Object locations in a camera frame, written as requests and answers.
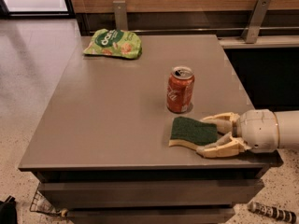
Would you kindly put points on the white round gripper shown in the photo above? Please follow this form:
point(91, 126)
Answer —
point(259, 131)

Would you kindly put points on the green and yellow sponge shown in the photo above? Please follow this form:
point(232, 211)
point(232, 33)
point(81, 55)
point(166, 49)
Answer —
point(192, 133)

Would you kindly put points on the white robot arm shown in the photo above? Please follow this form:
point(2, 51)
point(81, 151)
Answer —
point(288, 127)

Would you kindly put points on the green rice chip bag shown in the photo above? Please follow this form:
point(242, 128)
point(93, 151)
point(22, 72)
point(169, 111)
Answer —
point(115, 43)

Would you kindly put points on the black bag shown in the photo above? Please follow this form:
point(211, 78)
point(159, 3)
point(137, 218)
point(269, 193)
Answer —
point(8, 212)

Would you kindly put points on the orange soda can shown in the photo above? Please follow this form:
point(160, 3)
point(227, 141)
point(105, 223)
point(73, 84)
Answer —
point(179, 89)

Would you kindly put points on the black and white cylinder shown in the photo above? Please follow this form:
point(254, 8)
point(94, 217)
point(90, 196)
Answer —
point(273, 212)

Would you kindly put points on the grey drawer cabinet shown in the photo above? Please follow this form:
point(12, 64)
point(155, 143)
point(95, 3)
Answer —
point(101, 148)

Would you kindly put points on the right metal bracket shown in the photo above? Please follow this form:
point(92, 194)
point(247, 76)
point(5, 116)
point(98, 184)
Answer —
point(252, 30)

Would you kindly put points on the metal bracket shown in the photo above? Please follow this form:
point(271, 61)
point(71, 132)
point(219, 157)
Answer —
point(120, 14)
point(252, 30)

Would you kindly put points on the metal rail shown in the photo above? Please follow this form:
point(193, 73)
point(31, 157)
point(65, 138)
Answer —
point(237, 31)

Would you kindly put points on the left metal bracket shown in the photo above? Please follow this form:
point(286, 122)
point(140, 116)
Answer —
point(120, 14)

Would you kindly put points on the wire basket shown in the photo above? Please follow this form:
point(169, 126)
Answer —
point(41, 205)

